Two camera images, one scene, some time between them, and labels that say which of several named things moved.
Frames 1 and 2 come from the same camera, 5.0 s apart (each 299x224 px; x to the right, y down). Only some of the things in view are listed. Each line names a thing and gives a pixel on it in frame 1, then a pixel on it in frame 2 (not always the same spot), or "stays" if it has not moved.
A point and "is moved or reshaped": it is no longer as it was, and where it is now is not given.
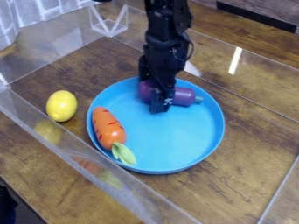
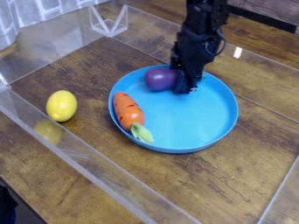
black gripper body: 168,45 to 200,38
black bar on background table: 259,17 stays
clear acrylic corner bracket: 109,27 stays
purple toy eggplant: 183,96 is moved or reshaped
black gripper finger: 161,98 to 189,74
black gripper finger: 144,68 to 175,57
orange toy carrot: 109,132 to 131,116
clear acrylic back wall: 245,45 stays
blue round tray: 168,142 is moved or reshaped
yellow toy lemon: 60,105 stays
